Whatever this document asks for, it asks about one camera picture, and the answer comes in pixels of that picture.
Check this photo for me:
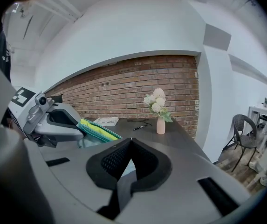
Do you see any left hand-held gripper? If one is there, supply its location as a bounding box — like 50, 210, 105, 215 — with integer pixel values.
9, 87, 85, 148

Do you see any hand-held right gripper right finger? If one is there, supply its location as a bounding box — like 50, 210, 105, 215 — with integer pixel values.
114, 137, 252, 224

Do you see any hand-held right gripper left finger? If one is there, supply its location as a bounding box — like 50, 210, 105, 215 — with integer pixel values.
39, 137, 133, 214

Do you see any light blue zip pouch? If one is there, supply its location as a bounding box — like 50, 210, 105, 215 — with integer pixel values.
77, 118, 137, 180

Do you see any printed white booklet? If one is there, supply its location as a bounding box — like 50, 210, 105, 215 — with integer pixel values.
93, 116, 120, 127

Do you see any pink vase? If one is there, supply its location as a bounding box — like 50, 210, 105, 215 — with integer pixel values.
156, 117, 166, 135

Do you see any black wicker patio chair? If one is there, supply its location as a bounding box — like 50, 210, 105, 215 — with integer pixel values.
223, 114, 260, 173

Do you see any white and pink flower bouquet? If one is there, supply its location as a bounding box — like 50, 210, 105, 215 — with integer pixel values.
143, 88, 174, 124

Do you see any white side desk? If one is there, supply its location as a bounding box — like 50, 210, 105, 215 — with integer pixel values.
248, 103, 267, 138

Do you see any thin black cable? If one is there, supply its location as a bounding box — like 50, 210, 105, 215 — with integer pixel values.
126, 118, 153, 126

